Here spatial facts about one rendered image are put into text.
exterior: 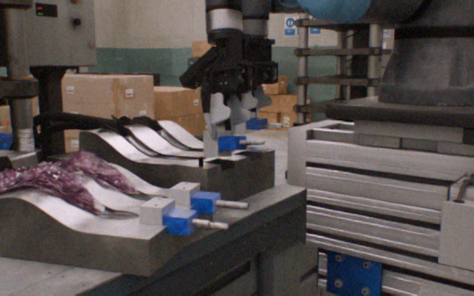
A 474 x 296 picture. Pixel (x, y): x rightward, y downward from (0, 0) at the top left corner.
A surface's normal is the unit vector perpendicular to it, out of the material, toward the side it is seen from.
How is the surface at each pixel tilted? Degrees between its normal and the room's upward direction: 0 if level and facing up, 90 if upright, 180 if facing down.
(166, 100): 90
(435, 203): 90
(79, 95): 83
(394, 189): 90
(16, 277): 0
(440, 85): 72
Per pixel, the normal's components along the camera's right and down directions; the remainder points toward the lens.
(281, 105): -0.46, 0.11
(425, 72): -0.48, -0.15
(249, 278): 0.83, 0.10
